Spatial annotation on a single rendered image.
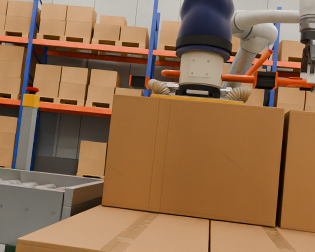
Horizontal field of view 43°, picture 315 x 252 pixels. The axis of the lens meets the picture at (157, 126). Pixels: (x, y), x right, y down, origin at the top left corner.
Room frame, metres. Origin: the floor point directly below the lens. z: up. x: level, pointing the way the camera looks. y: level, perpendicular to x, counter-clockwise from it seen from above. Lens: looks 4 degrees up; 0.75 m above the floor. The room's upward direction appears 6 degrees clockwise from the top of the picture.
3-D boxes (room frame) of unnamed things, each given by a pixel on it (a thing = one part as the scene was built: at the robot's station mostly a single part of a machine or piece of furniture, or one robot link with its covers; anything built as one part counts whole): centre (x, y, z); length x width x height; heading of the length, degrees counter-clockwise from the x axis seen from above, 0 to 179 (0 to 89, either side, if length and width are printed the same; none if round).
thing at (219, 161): (1.59, -0.16, 0.75); 0.60 x 0.40 x 0.40; 82
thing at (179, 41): (1.59, -0.15, 1.19); 0.23 x 0.23 x 0.04
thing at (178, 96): (1.50, -0.14, 0.97); 0.34 x 0.10 x 0.05; 81
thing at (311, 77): (1.48, -0.55, 1.10); 0.03 x 0.01 x 0.07; 81
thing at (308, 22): (1.54, -0.56, 1.31); 0.09 x 0.09 x 0.06
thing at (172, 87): (1.59, -0.15, 1.01); 0.34 x 0.25 x 0.06; 81
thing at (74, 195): (1.65, 0.21, 0.58); 0.70 x 0.03 x 0.06; 172
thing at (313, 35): (1.54, -0.56, 1.23); 0.08 x 0.07 x 0.09; 171
